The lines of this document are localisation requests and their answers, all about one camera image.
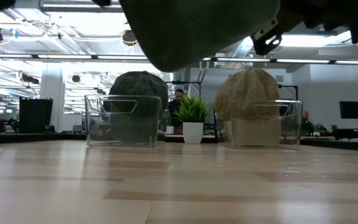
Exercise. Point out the white column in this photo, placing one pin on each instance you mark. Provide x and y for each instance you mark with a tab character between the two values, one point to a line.
52	99

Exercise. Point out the olive green baseball cap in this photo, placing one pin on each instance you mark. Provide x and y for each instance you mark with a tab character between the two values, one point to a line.
138	84

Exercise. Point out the black cabinet box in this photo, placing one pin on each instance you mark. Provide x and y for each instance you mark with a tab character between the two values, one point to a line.
36	115

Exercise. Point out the black background desk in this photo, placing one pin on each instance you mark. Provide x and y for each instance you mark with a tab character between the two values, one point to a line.
353	132

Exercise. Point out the black background rack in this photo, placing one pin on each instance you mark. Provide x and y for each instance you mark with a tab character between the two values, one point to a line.
291	87

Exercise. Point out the teal green baseball cap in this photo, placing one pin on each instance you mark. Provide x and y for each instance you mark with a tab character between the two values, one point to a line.
197	31

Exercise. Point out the long ceiling light strip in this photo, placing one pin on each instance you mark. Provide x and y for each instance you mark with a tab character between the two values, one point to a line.
73	56

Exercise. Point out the small green potted plant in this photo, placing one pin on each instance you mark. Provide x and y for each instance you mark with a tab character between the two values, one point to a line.
193	133

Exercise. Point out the clear plastic bin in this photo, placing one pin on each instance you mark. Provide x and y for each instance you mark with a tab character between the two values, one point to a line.
294	130
98	137

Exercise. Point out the person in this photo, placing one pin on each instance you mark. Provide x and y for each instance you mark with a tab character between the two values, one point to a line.
306	123
176	105

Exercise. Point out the black computer monitor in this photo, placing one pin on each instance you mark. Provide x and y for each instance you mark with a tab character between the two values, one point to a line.
352	109

